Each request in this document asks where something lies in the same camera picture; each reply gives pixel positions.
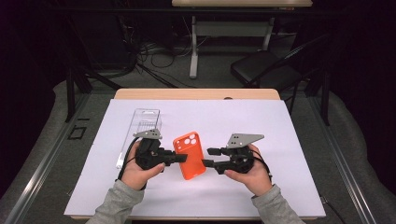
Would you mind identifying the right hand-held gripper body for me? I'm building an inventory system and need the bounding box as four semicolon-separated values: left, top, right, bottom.
217;133;265;175

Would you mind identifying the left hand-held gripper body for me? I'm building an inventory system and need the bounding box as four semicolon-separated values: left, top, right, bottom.
133;128;176;171

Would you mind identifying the orange phone case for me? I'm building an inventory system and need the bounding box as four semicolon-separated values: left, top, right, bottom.
172;131;207;181

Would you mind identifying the clear plastic box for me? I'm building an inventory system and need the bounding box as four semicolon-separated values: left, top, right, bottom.
115;107;163;171

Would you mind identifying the person's left hand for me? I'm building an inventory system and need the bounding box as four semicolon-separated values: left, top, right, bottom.
120;141;166;191

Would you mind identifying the person's right hand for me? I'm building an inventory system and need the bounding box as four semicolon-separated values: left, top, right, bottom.
223;143;274;198

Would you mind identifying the white table mat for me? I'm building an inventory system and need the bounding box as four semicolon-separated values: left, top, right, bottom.
64;98;327;218

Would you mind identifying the light wooden table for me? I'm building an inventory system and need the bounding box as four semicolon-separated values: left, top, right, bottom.
69;88;327;222

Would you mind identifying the black folding chair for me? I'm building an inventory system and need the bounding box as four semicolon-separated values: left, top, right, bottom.
230;33;331;116

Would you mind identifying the black metal stand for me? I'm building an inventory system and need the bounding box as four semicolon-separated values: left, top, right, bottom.
304;68;332;127
64;64;124;123

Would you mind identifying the white-legged desk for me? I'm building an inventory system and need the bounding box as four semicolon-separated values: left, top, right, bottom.
171;0;314;79

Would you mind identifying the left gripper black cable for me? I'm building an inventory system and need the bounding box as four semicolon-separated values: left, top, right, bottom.
115;136;141;183

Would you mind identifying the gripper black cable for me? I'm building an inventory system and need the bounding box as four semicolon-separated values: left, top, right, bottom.
115;136;141;183
252;149;347;224

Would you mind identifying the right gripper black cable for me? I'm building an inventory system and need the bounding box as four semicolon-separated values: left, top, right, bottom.
252;149;347;224

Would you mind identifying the bundle of black floor cables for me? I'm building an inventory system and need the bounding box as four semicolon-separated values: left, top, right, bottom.
120;15;213;90

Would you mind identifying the aluminium floor rail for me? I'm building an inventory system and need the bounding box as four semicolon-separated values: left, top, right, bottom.
312;94;377;224
3;92;92;224

